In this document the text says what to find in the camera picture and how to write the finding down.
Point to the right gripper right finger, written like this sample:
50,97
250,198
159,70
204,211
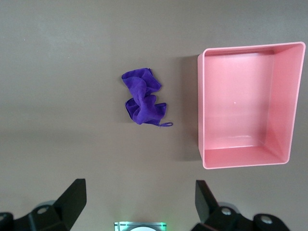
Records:
207,207

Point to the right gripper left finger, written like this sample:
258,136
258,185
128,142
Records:
69,202

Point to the purple microfibre cloth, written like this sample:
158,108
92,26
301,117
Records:
142,101

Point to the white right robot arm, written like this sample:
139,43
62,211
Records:
143,229

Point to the pink plastic bin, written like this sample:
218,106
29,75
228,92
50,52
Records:
240,108

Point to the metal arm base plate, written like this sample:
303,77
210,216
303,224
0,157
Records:
120,226

